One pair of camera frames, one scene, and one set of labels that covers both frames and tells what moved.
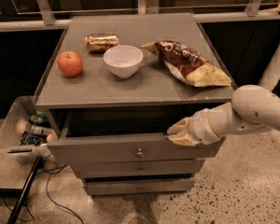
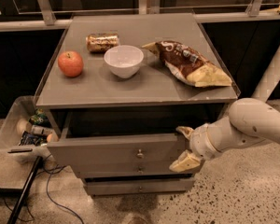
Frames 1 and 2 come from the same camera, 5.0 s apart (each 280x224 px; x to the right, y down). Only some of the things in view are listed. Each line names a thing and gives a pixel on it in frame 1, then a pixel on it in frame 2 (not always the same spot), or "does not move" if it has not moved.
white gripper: (200, 127) -> (199, 142)
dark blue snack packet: (33, 139) does not move
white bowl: (123, 60) does not move
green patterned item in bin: (39, 119) does not move
